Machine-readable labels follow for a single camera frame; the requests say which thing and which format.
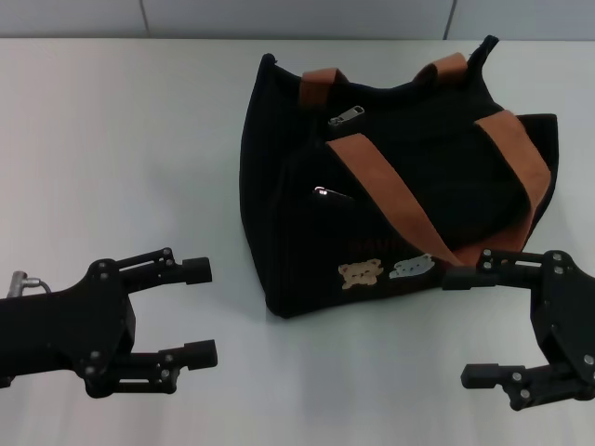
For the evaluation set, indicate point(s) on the silver side pocket zipper pull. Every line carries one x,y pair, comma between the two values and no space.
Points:
332,193

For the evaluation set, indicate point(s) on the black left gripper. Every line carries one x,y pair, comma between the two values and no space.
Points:
56,325

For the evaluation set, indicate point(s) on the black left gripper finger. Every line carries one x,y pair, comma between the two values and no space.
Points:
195,270

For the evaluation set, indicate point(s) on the silver main zipper pull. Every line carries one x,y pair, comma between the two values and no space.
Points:
346,115

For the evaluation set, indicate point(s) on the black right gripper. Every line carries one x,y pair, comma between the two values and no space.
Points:
564,316

